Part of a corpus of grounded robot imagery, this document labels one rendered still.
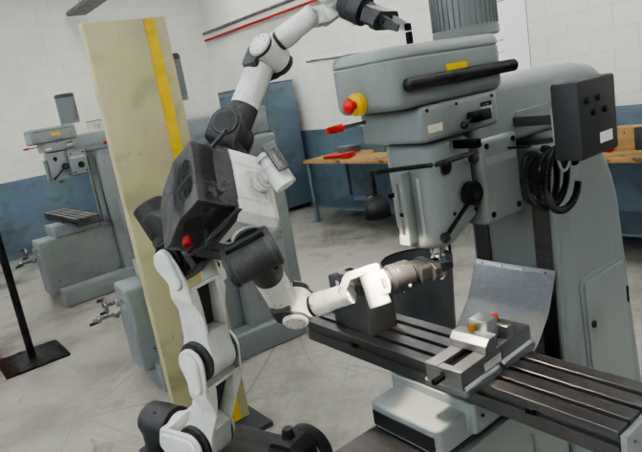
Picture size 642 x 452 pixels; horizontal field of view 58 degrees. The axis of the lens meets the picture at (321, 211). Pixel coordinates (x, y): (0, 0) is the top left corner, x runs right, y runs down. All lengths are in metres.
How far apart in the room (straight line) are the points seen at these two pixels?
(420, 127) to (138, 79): 1.86
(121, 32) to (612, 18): 4.37
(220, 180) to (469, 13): 0.86
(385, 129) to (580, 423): 0.89
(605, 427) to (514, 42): 5.35
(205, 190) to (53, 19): 9.25
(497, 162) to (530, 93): 0.28
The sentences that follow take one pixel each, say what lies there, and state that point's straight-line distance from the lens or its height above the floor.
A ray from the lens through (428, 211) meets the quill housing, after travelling 1.67.
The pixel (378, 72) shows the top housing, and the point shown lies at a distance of 1.52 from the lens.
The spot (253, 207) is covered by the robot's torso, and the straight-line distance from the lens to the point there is 1.63.
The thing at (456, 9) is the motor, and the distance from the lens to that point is 1.83.
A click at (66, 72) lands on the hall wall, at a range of 10.61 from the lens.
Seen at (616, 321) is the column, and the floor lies 0.85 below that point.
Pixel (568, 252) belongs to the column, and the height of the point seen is 1.17.
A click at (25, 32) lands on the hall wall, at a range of 10.58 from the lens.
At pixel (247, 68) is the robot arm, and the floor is 1.91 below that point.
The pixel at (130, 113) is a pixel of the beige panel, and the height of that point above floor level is 1.85.
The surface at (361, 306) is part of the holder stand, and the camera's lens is 2.05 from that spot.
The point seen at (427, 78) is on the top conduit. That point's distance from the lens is 1.52.
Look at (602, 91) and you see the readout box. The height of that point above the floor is 1.68.
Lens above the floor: 1.82
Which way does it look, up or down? 12 degrees down
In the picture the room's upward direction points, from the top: 10 degrees counter-clockwise
